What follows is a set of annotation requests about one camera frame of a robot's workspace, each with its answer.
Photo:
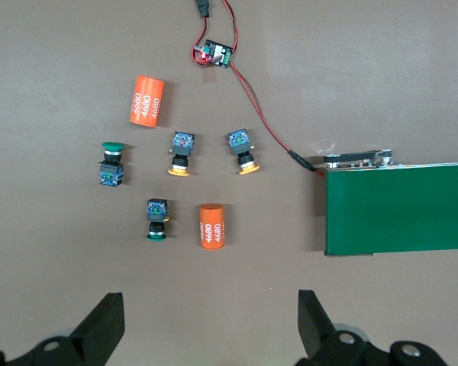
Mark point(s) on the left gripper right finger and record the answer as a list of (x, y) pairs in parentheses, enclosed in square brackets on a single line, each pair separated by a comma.
[(320, 339)]

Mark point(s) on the small controller circuit board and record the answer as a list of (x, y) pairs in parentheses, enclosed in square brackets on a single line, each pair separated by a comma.
[(218, 53)]

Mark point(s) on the orange 4680 cylinder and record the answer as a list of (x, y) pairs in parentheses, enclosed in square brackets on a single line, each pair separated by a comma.
[(212, 228), (147, 101)]

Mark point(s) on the brown tape patch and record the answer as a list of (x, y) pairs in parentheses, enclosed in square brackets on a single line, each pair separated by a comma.
[(210, 76)]

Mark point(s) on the yellow push button green indicator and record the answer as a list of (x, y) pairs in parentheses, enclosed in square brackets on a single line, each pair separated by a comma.
[(241, 143)]

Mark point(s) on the yellow push button red indicator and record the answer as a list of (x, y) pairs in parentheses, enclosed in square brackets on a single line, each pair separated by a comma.
[(181, 146)]

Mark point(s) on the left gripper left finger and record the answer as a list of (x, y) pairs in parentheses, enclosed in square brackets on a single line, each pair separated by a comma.
[(99, 328)]

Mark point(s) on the green mushroom push button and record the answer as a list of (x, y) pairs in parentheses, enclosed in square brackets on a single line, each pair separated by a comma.
[(157, 213), (110, 171)]

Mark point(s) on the green conveyor belt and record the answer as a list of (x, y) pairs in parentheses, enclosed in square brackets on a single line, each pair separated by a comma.
[(397, 209)]

